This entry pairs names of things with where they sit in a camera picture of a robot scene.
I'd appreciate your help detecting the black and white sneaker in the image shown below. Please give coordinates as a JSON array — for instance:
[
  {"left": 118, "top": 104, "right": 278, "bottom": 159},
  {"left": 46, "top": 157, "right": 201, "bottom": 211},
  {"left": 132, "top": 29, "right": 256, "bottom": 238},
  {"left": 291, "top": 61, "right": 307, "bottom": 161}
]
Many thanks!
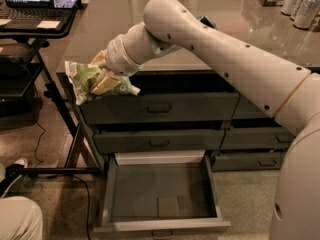
[{"left": 0, "top": 158, "right": 28, "bottom": 198}]

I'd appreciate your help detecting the top left grey drawer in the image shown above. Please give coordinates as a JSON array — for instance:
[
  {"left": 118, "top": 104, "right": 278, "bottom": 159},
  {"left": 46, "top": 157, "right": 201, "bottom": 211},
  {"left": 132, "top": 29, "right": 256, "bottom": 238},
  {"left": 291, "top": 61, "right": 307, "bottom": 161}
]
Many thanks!
[{"left": 80, "top": 92, "right": 239, "bottom": 125}]

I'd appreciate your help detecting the black laptop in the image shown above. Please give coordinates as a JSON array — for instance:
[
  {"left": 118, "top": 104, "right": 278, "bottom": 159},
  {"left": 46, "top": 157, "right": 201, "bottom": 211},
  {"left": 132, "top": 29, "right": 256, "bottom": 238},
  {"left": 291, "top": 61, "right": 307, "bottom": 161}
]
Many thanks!
[{"left": 0, "top": 0, "right": 76, "bottom": 33}]

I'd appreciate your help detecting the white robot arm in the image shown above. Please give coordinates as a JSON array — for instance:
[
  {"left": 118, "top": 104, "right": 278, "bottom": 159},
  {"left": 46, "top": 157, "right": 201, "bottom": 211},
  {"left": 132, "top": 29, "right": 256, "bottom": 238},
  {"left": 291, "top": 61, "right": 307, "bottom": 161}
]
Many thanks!
[{"left": 94, "top": 0, "right": 320, "bottom": 240}]

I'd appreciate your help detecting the bottom right grey drawer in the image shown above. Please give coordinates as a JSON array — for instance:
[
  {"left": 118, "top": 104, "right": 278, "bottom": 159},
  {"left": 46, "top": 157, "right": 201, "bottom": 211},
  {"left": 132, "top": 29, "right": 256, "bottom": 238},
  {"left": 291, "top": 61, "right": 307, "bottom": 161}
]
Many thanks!
[{"left": 212, "top": 152, "right": 285, "bottom": 171}]

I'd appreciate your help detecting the green jalapeno chip bag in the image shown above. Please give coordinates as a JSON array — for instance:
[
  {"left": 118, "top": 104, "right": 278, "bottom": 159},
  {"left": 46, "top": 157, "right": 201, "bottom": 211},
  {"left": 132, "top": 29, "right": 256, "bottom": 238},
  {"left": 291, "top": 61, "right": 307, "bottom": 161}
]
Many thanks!
[{"left": 65, "top": 61, "right": 140, "bottom": 105}]

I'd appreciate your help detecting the person's khaki knee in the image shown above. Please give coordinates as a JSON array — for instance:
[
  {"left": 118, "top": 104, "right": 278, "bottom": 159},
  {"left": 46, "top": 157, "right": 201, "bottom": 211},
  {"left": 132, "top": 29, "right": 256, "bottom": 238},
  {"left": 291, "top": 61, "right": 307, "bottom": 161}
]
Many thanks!
[{"left": 0, "top": 196, "right": 43, "bottom": 240}]

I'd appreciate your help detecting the black floor cable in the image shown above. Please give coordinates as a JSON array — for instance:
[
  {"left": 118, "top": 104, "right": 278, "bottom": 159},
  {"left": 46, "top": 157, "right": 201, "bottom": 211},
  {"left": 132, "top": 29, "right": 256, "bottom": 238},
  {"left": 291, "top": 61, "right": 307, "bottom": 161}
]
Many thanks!
[{"left": 33, "top": 120, "right": 93, "bottom": 240}]

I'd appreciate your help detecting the middle right grey drawer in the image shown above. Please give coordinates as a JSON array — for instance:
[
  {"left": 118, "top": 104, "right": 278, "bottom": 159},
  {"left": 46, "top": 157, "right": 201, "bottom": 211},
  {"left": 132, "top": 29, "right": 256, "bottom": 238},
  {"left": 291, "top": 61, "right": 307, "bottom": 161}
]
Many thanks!
[{"left": 221, "top": 127, "right": 294, "bottom": 150}]

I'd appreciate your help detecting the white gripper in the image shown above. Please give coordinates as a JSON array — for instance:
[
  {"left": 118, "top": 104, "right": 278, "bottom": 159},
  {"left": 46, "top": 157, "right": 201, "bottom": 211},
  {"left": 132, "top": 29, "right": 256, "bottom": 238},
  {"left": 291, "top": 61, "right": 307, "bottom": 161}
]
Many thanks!
[{"left": 90, "top": 34, "right": 142, "bottom": 95}]

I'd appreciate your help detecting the top right grey drawer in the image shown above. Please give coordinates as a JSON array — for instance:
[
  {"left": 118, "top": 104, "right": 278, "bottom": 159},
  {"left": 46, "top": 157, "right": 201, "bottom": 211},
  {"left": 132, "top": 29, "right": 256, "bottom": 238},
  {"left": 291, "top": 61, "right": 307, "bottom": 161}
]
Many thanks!
[{"left": 232, "top": 96, "right": 267, "bottom": 119}]

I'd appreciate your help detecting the grey drawer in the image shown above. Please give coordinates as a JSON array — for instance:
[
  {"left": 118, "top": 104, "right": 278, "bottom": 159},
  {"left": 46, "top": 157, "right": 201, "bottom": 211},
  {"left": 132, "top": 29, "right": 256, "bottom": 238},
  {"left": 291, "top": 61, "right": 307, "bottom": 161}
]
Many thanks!
[
  {"left": 212, "top": 152, "right": 285, "bottom": 171},
  {"left": 221, "top": 127, "right": 294, "bottom": 150},
  {"left": 93, "top": 129, "right": 224, "bottom": 154},
  {"left": 232, "top": 96, "right": 267, "bottom": 119},
  {"left": 80, "top": 92, "right": 239, "bottom": 125}
]

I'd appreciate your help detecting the open bottom left drawer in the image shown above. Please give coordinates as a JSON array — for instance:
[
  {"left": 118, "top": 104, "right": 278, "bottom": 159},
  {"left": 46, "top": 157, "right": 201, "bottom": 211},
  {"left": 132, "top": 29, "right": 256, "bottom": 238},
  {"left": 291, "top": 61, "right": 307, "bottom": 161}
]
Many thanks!
[{"left": 94, "top": 157, "right": 230, "bottom": 240}]

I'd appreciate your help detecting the black crumpled chip bag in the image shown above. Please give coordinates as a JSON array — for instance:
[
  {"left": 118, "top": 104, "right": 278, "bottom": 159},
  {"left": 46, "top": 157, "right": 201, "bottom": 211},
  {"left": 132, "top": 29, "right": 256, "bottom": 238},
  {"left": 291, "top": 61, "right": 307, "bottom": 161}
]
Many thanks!
[{"left": 199, "top": 15, "right": 217, "bottom": 29}]

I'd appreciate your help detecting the grey cabinet with counter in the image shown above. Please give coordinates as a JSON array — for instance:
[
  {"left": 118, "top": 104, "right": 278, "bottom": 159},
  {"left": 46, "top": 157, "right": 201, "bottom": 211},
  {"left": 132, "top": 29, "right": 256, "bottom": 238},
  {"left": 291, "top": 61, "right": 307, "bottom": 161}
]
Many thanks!
[{"left": 65, "top": 0, "right": 309, "bottom": 164}]

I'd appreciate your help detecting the black laptop stand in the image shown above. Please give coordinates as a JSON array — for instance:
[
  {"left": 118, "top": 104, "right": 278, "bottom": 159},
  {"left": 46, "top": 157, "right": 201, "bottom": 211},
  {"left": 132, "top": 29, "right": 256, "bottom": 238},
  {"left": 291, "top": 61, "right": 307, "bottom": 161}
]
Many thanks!
[{"left": 0, "top": 10, "right": 101, "bottom": 176}]

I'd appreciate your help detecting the middle left grey drawer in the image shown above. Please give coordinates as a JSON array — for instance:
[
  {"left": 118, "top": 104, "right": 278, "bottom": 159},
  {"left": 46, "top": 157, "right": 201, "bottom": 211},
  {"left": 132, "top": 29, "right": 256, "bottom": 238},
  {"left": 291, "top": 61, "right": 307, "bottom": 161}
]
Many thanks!
[{"left": 93, "top": 129, "right": 224, "bottom": 154}]

